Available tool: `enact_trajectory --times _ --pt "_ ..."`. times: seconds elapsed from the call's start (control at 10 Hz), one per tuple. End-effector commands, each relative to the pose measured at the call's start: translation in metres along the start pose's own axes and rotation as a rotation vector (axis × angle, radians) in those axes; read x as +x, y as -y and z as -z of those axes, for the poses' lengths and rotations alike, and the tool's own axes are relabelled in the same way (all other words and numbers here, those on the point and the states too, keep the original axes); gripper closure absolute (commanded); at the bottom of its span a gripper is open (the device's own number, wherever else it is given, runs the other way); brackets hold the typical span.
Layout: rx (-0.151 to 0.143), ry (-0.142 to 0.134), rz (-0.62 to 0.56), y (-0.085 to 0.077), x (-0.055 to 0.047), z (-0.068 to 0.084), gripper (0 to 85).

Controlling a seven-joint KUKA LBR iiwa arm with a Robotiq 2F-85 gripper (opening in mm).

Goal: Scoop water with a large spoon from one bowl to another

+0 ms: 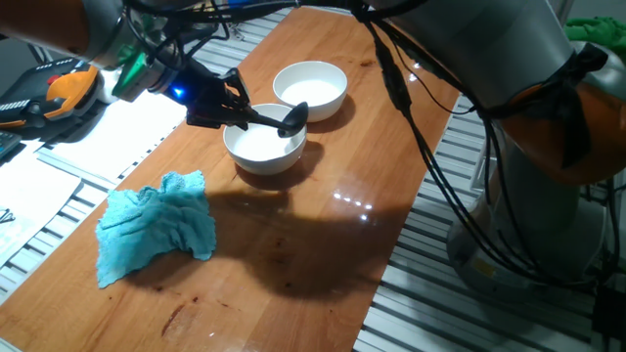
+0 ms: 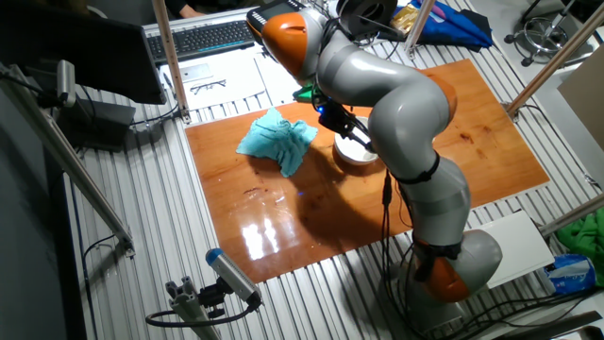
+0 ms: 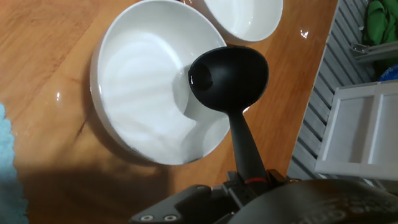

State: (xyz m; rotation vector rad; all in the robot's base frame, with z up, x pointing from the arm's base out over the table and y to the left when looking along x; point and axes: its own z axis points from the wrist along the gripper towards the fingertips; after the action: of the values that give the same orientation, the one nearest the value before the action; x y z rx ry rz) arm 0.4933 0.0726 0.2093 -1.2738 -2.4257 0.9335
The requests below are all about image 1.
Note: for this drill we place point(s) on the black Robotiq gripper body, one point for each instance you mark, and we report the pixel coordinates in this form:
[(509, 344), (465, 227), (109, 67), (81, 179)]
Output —
[(200, 95)]

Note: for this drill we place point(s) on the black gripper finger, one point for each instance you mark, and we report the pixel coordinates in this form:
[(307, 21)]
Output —
[(220, 122), (239, 90)]

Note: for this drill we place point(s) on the black ladle with red band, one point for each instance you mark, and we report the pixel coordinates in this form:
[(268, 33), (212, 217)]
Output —
[(296, 119)]

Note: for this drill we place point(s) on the white ceramic bowl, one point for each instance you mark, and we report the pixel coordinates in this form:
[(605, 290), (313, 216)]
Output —
[(318, 105), (264, 156)]

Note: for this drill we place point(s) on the blank white paper sheet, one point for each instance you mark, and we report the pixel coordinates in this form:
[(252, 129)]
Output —
[(122, 137)]

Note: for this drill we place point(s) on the white rounded plastic object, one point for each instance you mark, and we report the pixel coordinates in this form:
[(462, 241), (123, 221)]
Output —
[(106, 93)]

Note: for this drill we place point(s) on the turquoise terry towel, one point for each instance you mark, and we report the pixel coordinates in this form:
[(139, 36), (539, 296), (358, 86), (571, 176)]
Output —
[(147, 225)]

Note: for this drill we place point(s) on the orange black teach pendant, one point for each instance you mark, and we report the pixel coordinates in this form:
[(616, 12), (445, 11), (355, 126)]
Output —
[(63, 93)]

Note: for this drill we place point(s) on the glossy wooden board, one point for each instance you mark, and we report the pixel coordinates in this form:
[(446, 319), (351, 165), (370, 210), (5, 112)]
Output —
[(293, 244)]

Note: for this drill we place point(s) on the printed white paper sheet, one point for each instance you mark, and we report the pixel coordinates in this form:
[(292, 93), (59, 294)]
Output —
[(34, 195)]

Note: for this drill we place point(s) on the black computer keyboard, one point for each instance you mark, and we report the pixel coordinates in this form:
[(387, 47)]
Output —
[(7, 144)]

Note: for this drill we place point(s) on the thin framed eyeglasses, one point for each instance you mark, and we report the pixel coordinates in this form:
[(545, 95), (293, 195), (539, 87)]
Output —
[(6, 216)]

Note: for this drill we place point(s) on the green cloth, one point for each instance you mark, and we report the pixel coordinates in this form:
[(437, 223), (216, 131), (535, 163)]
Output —
[(596, 31)]

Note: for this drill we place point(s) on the green gripper flange mount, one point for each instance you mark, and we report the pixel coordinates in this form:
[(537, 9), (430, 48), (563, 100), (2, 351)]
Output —
[(132, 73)]

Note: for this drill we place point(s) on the grey slanted frame strut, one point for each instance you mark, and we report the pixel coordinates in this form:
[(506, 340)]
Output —
[(36, 53)]

